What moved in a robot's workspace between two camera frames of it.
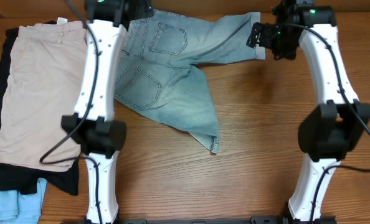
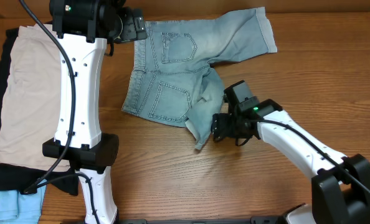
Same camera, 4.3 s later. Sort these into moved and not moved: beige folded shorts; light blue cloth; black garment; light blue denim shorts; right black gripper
Moved: right black gripper; light blue denim shorts
Not moved: beige folded shorts; light blue cloth; black garment
